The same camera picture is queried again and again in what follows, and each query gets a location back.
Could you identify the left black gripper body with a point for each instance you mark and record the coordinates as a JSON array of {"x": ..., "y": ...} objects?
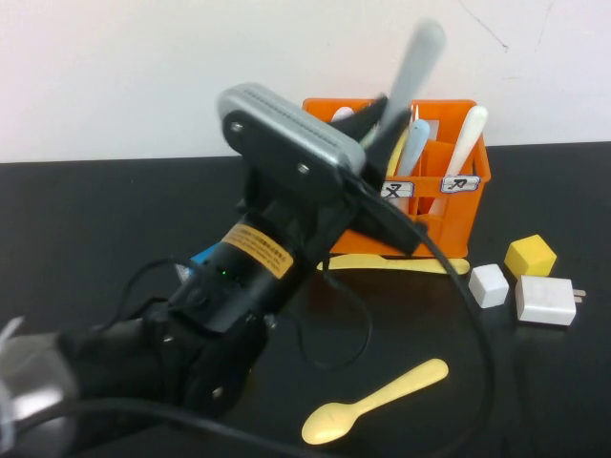
[{"x": 286, "y": 229}]

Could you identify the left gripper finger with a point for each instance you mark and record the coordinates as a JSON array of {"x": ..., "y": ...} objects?
[
  {"x": 363, "y": 121},
  {"x": 384, "y": 152}
]

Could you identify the grey plastic fork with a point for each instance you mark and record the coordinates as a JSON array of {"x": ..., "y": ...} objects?
[{"x": 420, "y": 62}]

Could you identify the orange plastic cutlery holder crate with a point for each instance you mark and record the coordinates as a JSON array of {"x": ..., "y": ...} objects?
[{"x": 458, "y": 224}]

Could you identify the pale pink plastic spoon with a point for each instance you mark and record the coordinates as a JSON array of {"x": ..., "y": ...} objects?
[{"x": 343, "y": 114}]

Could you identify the white paper label fork character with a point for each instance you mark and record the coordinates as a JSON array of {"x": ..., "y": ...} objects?
[{"x": 398, "y": 189}]

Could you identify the white paper label knife character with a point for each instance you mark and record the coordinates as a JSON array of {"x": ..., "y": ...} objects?
[{"x": 459, "y": 184}]

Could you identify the white plastic knife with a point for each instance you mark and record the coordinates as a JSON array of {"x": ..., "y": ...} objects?
[{"x": 465, "y": 138}]

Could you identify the yellow plastic knife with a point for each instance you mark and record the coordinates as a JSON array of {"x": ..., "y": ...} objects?
[{"x": 367, "y": 263}]

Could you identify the white foam cube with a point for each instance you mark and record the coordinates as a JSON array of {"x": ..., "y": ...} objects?
[{"x": 488, "y": 286}]

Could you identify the yellow foam cube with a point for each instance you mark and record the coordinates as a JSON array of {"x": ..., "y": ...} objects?
[{"x": 530, "y": 257}]

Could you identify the yellow plastic spoon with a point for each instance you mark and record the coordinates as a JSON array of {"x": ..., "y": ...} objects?
[{"x": 329, "y": 424}]

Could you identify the white charger plug adapter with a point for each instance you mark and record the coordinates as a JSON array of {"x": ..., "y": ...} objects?
[{"x": 544, "y": 300}]

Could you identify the white zip tie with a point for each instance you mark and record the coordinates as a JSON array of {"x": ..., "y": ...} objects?
[{"x": 9, "y": 329}]

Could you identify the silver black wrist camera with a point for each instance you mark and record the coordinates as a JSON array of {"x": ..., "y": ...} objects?
[{"x": 286, "y": 138}]

